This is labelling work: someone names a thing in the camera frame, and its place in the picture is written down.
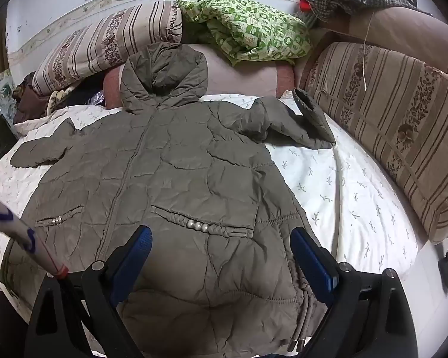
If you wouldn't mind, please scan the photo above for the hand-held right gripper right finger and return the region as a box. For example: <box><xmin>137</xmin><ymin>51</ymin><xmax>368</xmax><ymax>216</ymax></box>
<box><xmin>289</xmin><ymin>227</ymin><xmax>419</xmax><ymax>358</ymax></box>

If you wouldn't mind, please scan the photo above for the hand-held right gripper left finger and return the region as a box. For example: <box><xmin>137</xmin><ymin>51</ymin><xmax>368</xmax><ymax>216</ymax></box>
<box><xmin>24</xmin><ymin>225</ymin><xmax>154</xmax><ymax>358</ymax></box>

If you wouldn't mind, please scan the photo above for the olive hooded puffer jacket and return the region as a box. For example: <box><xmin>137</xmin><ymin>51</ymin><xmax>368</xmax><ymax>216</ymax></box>
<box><xmin>0</xmin><ymin>42</ymin><xmax>337</xmax><ymax>358</ymax></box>

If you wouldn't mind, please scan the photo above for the white leaf print bed sheet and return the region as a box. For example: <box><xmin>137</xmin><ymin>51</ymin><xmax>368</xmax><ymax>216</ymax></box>
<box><xmin>0</xmin><ymin>95</ymin><xmax>448</xmax><ymax>358</ymax></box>

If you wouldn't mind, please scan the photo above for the brown cloth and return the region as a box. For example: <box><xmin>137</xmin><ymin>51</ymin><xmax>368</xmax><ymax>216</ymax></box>
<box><xmin>13</xmin><ymin>72</ymin><xmax>51</xmax><ymax>124</ymax></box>

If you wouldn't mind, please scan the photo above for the floral printed cloth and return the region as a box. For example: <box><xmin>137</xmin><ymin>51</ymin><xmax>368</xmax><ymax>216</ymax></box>
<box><xmin>0</xmin><ymin>69</ymin><xmax>19</xmax><ymax>127</ymax></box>

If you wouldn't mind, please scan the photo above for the cream patterned cloth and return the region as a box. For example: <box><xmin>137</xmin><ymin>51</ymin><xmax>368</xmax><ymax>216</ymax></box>
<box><xmin>47</xmin><ymin>87</ymin><xmax>75</xmax><ymax>114</ymax></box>

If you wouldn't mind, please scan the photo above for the striped floral cushion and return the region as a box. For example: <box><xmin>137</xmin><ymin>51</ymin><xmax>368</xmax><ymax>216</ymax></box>
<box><xmin>32</xmin><ymin>1</ymin><xmax>183</xmax><ymax>95</ymax></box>
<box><xmin>304</xmin><ymin>41</ymin><xmax>448</xmax><ymax>245</ymax></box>

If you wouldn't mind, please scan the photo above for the pink sofa cushion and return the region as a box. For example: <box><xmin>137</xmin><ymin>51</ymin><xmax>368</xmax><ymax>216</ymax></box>
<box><xmin>102</xmin><ymin>43</ymin><xmax>295</xmax><ymax>109</ymax></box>

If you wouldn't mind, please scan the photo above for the green patterned blanket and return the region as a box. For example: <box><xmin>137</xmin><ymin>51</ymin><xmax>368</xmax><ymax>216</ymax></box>
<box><xmin>175</xmin><ymin>0</ymin><xmax>312</xmax><ymax>68</ymax></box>

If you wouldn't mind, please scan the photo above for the grey knitted cloth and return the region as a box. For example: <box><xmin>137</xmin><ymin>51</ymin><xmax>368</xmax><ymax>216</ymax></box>
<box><xmin>293</xmin><ymin>7</ymin><xmax>323</xmax><ymax>30</ymax></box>

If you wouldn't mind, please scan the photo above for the beige sofa backrest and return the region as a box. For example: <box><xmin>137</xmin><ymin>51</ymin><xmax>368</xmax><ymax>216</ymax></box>
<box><xmin>314</xmin><ymin>5</ymin><xmax>448</xmax><ymax>83</ymax></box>

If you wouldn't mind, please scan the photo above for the white cord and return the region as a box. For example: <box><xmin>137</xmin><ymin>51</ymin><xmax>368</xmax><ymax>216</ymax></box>
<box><xmin>361</xmin><ymin>18</ymin><xmax>371</xmax><ymax>91</ymax></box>

